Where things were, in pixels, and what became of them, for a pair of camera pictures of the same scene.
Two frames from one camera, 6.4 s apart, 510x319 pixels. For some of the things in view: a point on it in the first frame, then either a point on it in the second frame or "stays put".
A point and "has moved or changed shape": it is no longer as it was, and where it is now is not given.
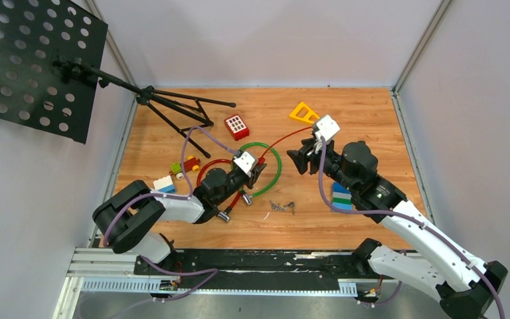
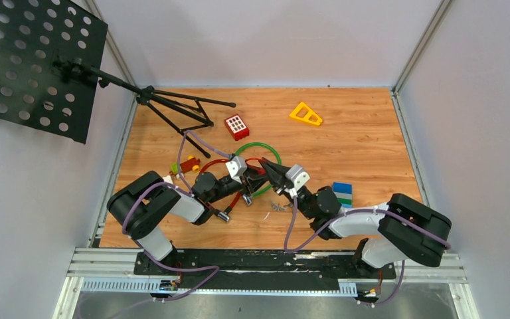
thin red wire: [261, 161] has moved or changed shape
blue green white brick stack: [342, 197] stays put
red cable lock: [223, 215] stays put
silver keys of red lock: [276, 207] stays put
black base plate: [259, 269] stays put
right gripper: [307, 153] to [276, 175]
